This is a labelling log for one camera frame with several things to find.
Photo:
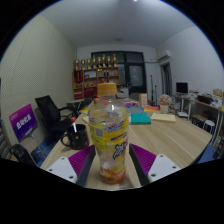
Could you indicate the small white table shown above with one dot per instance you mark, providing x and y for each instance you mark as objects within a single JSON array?
[{"x": 75, "y": 101}]

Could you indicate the black tripod stand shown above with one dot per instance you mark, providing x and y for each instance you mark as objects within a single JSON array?
[{"x": 150, "y": 90}]

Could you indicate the wooden shelf unit with trophies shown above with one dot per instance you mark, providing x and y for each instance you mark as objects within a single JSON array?
[{"x": 90, "y": 81}]

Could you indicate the red-tipped stirrer stick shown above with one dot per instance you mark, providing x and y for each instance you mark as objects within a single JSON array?
[{"x": 73, "y": 119}]

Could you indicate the orange book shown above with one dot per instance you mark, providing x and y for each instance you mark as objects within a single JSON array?
[{"x": 151, "y": 108}]

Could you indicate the small brown cardboard box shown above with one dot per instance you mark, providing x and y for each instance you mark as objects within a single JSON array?
[{"x": 143, "y": 100}]

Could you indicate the white round stool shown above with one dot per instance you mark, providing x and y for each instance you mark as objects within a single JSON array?
[{"x": 209, "y": 124}]

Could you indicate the black framed glass door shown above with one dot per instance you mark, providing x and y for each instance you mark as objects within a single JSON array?
[{"x": 135, "y": 75}]

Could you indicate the computer monitor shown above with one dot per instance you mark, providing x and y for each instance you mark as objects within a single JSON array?
[{"x": 182, "y": 88}]

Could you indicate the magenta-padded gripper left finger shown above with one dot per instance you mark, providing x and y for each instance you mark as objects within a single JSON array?
[{"x": 63, "y": 168}]

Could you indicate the pink purple box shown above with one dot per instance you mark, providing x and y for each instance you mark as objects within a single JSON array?
[{"x": 130, "y": 103}]

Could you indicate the white wall air conditioner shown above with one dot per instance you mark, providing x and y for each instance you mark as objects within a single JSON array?
[{"x": 164, "y": 55}]

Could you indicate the teal and white book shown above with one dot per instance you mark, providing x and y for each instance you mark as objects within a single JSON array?
[{"x": 140, "y": 118}]

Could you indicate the black mug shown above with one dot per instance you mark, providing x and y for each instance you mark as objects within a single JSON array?
[{"x": 78, "y": 138}]

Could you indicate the purple sign board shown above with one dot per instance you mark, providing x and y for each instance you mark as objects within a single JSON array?
[{"x": 22, "y": 121}]

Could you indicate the yellow-labelled drink bottle orange cap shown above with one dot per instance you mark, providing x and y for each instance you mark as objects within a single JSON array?
[{"x": 108, "y": 133}]

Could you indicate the black office chair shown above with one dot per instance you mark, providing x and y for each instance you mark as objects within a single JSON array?
[{"x": 50, "y": 113}]

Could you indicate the pale yellow notepad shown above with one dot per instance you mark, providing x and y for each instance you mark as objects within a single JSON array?
[{"x": 85, "y": 119}]

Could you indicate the cluttered side desk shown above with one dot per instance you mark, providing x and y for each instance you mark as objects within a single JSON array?
[{"x": 200, "y": 103}]

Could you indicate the black chair backrest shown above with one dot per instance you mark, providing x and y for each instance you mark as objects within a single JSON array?
[{"x": 20, "y": 154}]

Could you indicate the tan paper notepad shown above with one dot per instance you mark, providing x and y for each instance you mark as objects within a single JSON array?
[{"x": 163, "y": 117}]

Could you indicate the blue printed book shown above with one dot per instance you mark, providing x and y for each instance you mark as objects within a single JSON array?
[{"x": 135, "y": 110}]

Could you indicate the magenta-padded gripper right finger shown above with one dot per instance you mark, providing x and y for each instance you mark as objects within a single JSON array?
[{"x": 163, "y": 166}]

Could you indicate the pink flowers in white pot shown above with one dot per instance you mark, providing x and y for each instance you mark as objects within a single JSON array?
[{"x": 164, "y": 100}]

